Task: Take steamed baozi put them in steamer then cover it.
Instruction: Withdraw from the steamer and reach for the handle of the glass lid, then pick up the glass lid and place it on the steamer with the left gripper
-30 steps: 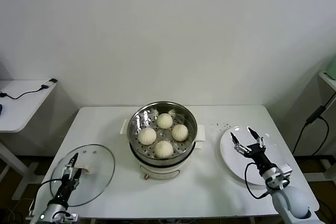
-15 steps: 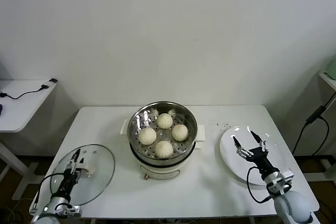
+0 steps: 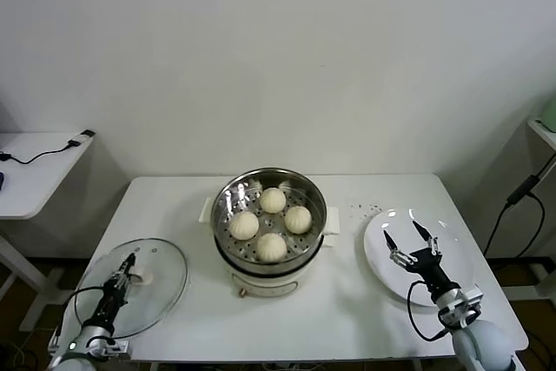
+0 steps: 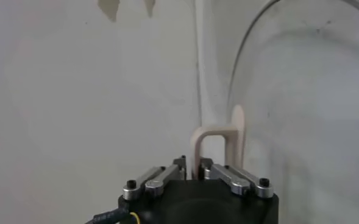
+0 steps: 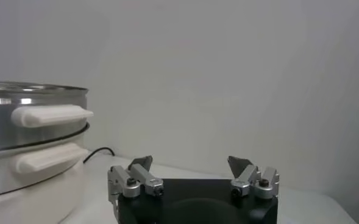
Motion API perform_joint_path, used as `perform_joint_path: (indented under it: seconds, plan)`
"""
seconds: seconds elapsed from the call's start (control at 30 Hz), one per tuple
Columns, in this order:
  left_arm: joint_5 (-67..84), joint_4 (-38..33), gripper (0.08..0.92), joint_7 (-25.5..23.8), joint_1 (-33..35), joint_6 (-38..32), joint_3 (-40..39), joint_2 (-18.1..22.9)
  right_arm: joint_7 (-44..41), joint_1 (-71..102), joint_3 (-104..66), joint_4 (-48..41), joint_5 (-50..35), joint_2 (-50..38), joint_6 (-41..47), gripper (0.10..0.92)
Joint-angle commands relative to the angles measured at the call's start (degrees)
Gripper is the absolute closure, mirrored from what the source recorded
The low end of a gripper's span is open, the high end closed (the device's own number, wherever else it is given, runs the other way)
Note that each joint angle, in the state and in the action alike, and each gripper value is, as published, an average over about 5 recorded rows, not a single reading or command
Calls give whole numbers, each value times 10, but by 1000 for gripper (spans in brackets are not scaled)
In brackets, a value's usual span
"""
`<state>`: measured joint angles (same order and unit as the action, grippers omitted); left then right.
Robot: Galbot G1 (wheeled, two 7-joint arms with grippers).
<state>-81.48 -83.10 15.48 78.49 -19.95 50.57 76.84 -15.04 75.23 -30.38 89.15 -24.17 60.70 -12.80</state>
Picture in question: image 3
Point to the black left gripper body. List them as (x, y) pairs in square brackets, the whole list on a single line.
[(110, 308)]

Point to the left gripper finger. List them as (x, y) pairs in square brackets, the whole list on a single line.
[(132, 266), (121, 275)]

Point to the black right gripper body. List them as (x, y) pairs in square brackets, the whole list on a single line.
[(432, 273)]

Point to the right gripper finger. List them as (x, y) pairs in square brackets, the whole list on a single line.
[(399, 256), (433, 246)]

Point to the white steamed baozi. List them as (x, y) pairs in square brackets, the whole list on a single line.
[(271, 247), (272, 200), (244, 225), (298, 220)]

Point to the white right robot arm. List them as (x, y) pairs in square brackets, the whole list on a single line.
[(482, 345)]

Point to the stainless steel steamer basket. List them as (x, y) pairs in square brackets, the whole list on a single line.
[(226, 206)]

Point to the steel steamer pot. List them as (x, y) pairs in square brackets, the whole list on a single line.
[(260, 282)]

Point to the white round plate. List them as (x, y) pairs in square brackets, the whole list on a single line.
[(386, 275)]

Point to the dark crumb specks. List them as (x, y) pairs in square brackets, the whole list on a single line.
[(352, 206)]

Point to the white side table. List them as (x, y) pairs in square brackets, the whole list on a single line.
[(39, 180)]

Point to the small black device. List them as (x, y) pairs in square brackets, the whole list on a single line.
[(87, 133)]

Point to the dark blue object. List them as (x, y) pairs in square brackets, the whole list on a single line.
[(2, 182)]

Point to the white shelf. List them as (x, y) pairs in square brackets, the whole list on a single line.
[(545, 132)]

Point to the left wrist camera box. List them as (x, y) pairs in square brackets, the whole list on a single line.
[(116, 347)]

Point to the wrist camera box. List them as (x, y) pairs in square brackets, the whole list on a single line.
[(116, 347), (471, 301)]

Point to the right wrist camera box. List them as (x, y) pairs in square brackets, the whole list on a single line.
[(471, 301)]

